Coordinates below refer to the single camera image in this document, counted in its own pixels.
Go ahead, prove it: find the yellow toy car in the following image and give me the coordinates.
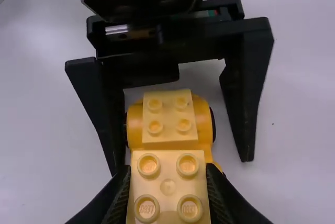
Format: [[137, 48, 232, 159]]
[[122, 87, 226, 224]]

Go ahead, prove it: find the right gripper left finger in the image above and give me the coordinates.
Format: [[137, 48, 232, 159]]
[[62, 164, 132, 224]]

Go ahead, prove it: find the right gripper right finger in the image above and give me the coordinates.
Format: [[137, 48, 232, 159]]
[[205, 162, 273, 224]]

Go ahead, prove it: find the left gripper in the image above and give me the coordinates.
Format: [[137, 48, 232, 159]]
[[64, 0, 245, 177]]

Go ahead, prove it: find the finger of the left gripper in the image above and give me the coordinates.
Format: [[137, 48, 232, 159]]
[[218, 16, 275, 163]]

